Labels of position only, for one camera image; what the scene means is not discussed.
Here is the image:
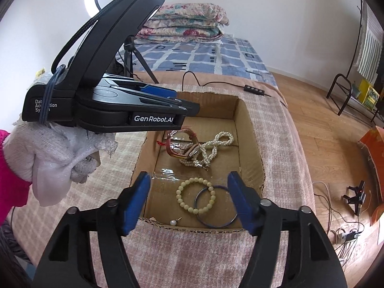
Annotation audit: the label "small black floor tripod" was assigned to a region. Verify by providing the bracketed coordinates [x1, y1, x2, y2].
[343, 181, 367, 215]

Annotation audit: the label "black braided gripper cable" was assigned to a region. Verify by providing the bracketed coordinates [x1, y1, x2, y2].
[39, 0, 144, 123]

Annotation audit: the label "yellow crate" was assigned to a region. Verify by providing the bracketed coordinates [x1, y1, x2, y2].
[358, 79, 380, 110]

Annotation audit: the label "cream beaded bracelet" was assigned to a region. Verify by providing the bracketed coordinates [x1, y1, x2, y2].
[176, 178, 217, 215]

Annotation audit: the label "cardboard box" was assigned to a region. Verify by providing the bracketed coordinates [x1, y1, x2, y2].
[130, 91, 266, 233]

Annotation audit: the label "black cable with remote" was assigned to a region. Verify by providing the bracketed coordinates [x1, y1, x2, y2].
[181, 71, 272, 97]

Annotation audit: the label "blue checked bedsheet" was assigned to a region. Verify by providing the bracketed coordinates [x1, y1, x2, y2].
[115, 37, 278, 86]

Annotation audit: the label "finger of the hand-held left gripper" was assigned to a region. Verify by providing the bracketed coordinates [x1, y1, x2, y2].
[120, 91, 200, 116]
[103, 73, 178, 98]

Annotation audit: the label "striped hanging towel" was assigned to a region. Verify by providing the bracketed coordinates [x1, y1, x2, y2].
[357, 3, 384, 80]

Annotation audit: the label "white power strip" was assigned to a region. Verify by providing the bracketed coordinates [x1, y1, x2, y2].
[328, 228, 360, 243]

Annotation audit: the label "white floor cable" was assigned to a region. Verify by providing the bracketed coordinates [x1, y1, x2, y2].
[312, 181, 365, 264]

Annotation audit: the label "folded floral quilts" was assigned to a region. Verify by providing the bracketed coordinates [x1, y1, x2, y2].
[135, 3, 230, 42]

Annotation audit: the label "brown strap wristwatch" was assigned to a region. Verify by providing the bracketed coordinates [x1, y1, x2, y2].
[163, 128, 200, 159]

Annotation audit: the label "dark thin bangle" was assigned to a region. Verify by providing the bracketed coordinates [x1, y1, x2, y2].
[194, 186, 239, 228]

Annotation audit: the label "person's left forearm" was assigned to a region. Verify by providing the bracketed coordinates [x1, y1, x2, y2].
[0, 129, 32, 225]

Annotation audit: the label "dark cloth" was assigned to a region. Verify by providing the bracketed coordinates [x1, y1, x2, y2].
[0, 220, 32, 288]

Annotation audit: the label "black metal clothes rack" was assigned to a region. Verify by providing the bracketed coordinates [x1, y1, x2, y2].
[326, 0, 384, 123]

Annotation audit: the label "person's left hand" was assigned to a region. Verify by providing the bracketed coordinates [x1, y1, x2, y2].
[3, 120, 116, 207]

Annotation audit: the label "pink plaid blanket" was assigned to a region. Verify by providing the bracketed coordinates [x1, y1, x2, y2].
[6, 72, 315, 288]

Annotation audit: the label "black tripod stand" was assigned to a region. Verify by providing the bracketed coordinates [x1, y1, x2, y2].
[115, 35, 159, 84]

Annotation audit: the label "orange cloth covered table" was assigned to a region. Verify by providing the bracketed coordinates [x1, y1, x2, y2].
[358, 126, 384, 225]

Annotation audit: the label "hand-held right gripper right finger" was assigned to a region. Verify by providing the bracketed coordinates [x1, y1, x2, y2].
[227, 171, 348, 288]

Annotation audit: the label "long pearl necklace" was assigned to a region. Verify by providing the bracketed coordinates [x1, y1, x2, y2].
[196, 131, 234, 168]

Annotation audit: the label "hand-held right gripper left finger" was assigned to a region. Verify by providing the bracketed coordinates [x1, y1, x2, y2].
[31, 172, 151, 288]

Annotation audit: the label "red cord charm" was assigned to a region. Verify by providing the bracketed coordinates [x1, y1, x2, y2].
[156, 127, 180, 147]

